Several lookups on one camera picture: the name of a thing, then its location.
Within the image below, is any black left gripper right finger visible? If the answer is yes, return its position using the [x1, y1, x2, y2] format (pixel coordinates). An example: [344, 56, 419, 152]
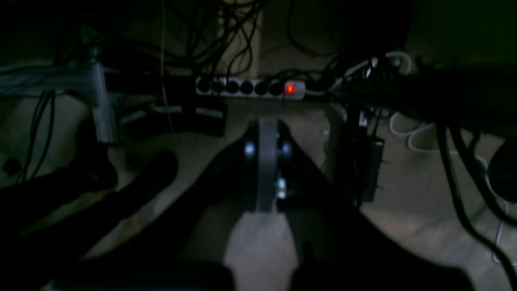
[276, 121, 473, 291]

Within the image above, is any grey power strip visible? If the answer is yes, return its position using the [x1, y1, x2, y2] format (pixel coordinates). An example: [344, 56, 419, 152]
[195, 77, 308, 101]

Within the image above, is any left aluminium frame bracket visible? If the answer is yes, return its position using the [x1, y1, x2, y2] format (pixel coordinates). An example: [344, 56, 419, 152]
[0, 48, 120, 144]

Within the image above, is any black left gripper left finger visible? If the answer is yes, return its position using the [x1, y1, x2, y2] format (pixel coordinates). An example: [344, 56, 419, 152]
[54, 121, 259, 291]

